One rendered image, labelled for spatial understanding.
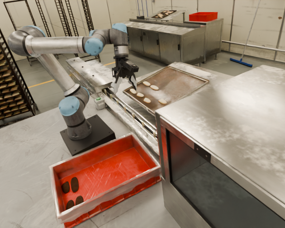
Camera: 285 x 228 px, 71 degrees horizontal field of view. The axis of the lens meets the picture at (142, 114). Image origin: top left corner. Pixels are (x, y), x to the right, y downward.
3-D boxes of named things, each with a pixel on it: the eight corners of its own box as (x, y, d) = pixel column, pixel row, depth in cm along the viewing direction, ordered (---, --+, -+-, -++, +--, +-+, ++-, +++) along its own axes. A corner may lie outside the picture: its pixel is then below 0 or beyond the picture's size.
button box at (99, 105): (96, 110, 173) (92, 99, 167) (104, 107, 176) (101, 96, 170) (99, 114, 167) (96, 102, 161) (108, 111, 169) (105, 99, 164)
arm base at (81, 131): (74, 143, 120) (68, 131, 114) (64, 132, 130) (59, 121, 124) (96, 130, 127) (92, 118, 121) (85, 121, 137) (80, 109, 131)
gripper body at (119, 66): (123, 77, 116) (121, 55, 113) (132, 77, 110) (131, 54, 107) (112, 78, 111) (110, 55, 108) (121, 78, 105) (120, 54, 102)
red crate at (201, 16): (188, 21, 454) (188, 14, 447) (199, 17, 469) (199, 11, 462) (206, 21, 416) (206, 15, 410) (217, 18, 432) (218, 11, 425)
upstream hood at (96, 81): (67, 65, 281) (64, 59, 277) (79, 61, 288) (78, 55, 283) (96, 94, 185) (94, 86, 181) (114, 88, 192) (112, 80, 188)
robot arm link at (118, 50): (130, 45, 106) (118, 45, 100) (131, 54, 107) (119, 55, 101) (122, 47, 111) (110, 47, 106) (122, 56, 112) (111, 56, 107)
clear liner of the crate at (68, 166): (54, 178, 107) (47, 165, 102) (135, 143, 123) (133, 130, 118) (63, 235, 81) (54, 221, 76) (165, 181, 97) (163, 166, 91)
